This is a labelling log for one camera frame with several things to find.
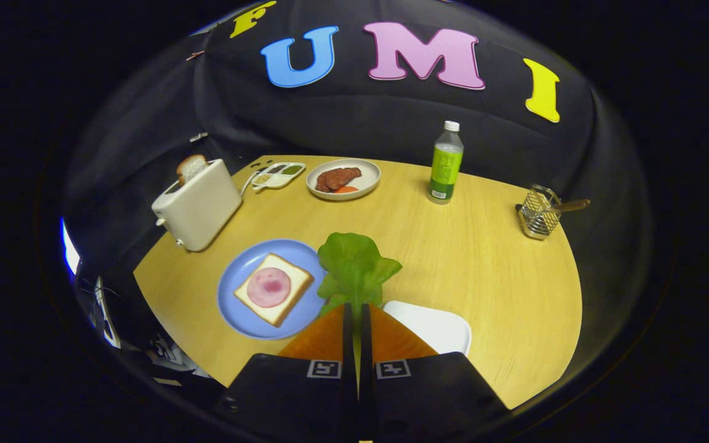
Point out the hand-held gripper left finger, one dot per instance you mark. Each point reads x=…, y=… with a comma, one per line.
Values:
x=305, y=400

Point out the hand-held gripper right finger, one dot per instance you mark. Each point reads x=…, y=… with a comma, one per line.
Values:
x=416, y=400

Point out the green lettuce leaf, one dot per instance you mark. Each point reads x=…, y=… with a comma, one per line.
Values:
x=354, y=264

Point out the toasted bread slice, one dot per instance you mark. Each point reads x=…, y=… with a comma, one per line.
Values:
x=191, y=168

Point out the white rectangular plate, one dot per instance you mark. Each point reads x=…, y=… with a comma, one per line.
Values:
x=434, y=326

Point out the white bread slice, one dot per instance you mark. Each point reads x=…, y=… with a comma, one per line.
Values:
x=284, y=311

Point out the blue round plate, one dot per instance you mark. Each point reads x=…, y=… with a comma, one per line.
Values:
x=237, y=307

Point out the pink ham slice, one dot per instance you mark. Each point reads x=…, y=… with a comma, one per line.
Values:
x=268, y=287

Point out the orange food slice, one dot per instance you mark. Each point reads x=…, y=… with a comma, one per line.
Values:
x=346, y=189

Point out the white toaster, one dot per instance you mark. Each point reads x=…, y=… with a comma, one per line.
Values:
x=200, y=209

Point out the brown meat slice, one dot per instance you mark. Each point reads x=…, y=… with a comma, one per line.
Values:
x=345, y=176
x=324, y=182

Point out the white round plate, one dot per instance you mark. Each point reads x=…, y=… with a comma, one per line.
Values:
x=367, y=181

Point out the white compartment dish with seeds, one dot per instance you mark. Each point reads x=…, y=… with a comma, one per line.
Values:
x=277, y=176

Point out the green label plastic bottle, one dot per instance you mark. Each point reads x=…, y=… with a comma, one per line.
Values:
x=445, y=169

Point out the silver clip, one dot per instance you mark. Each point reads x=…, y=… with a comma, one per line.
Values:
x=199, y=136

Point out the black backdrop cloth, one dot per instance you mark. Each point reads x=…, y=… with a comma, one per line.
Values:
x=367, y=117

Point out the reddish clip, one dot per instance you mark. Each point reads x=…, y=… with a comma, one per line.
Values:
x=194, y=55

